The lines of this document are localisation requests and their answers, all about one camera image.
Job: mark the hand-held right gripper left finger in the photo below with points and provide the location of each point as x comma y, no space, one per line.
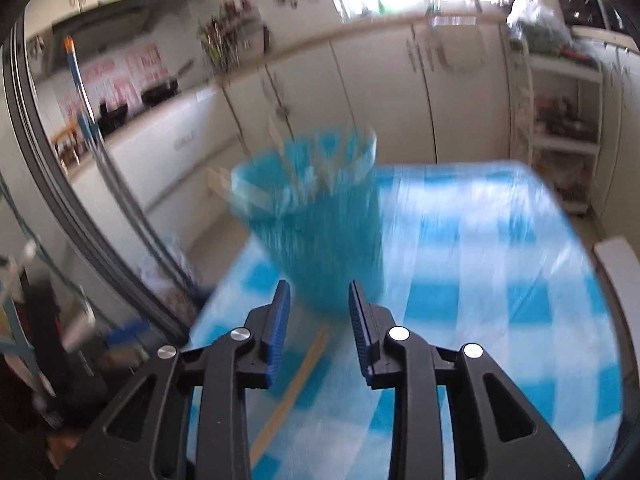
280,330

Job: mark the orange-tipped metal mop pole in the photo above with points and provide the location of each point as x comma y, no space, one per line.
82,90

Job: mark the white stove counter cabinet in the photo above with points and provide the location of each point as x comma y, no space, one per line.
170,145

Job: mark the single bamboo chopstick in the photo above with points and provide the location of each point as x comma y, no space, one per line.
295,390

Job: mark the blue-jointed metal mop pole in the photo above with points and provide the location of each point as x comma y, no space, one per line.
125,185

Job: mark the pink wall stickers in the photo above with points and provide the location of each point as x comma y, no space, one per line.
100,72

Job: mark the teal perforated plastic basket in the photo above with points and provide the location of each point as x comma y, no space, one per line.
320,250

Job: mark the black cooking pot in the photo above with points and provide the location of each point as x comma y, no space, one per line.
112,115

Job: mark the blue white checkered tablecloth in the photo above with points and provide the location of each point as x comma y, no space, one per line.
475,270

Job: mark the white open shelf rack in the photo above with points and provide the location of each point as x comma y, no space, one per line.
565,145

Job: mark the wall utensil holder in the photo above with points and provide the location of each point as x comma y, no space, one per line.
225,40

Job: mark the clear plastic bag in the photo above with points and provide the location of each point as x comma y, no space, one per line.
165,265

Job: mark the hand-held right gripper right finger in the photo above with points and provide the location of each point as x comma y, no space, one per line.
361,330

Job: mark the black frying pan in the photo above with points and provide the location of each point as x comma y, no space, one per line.
160,92

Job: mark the cream kitchen base cabinets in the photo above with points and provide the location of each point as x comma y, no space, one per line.
380,90

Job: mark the steel range hood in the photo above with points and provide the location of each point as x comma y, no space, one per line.
110,15

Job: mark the dark sliding door frame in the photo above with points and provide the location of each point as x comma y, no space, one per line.
50,200

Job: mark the bundle of bamboo chopsticks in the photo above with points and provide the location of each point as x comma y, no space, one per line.
240,187

